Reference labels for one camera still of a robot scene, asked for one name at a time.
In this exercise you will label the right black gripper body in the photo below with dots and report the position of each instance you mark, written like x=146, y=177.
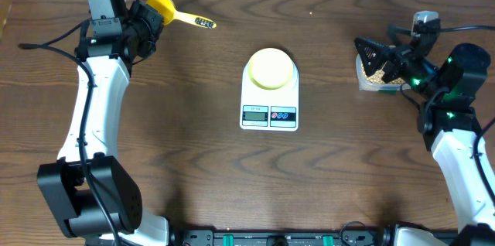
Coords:
x=419, y=73

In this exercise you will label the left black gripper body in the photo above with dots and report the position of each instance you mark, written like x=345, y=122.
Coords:
x=145, y=27

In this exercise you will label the yellow measuring scoop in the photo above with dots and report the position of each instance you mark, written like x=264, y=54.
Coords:
x=167, y=9

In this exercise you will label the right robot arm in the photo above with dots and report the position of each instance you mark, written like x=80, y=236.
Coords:
x=447, y=121

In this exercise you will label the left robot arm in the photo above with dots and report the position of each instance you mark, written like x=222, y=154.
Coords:
x=88, y=191

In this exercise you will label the pale yellow bowl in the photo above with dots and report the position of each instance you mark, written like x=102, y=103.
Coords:
x=270, y=69

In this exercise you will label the white digital kitchen scale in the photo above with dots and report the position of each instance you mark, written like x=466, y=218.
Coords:
x=269, y=110

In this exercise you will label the soybeans in container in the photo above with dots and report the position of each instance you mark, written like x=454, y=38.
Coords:
x=376, y=78

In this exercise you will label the clear plastic container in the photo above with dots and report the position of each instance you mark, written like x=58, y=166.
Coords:
x=367, y=86

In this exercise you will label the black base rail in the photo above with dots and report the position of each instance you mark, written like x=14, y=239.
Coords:
x=351, y=237

